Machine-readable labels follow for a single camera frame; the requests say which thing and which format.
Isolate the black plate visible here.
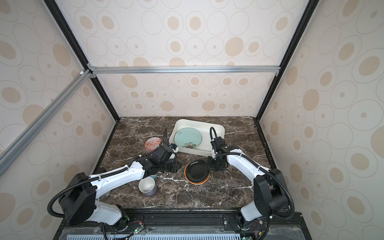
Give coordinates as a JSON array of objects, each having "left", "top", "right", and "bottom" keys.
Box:
[{"left": 184, "top": 160, "right": 210, "bottom": 185}]

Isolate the mint green floral plate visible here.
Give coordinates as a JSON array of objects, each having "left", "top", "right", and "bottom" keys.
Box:
[{"left": 174, "top": 128, "right": 202, "bottom": 149}]

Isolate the white plastic bin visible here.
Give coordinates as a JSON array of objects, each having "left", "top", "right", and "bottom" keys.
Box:
[{"left": 169, "top": 119, "right": 225, "bottom": 157}]

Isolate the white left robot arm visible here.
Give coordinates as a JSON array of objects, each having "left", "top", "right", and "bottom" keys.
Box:
[{"left": 47, "top": 144, "right": 182, "bottom": 226}]

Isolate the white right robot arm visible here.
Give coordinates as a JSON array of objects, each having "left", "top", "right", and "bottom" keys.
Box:
[{"left": 208, "top": 137, "right": 295, "bottom": 222}]

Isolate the red patterned bowl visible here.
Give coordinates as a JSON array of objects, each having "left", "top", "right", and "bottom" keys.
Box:
[{"left": 145, "top": 137, "right": 162, "bottom": 152}]

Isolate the grey purple mug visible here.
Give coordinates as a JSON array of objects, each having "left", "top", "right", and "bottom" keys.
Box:
[{"left": 139, "top": 177, "right": 157, "bottom": 197}]

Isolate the left diagonal aluminium bar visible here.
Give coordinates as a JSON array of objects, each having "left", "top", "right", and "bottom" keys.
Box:
[{"left": 1, "top": 70, "right": 91, "bottom": 175}]

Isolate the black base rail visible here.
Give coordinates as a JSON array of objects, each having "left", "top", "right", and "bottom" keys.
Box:
[{"left": 54, "top": 209, "right": 311, "bottom": 240}]

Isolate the horizontal aluminium frame bar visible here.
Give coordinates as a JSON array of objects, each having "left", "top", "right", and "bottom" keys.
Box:
[{"left": 91, "top": 66, "right": 280, "bottom": 74}]

